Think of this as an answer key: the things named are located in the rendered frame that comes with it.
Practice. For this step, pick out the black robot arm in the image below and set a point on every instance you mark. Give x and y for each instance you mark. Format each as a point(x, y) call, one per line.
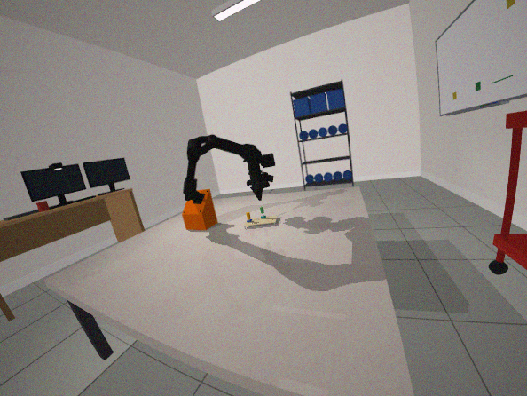
point(195, 150)

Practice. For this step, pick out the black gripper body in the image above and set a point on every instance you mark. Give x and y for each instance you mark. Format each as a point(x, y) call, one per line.
point(256, 180)

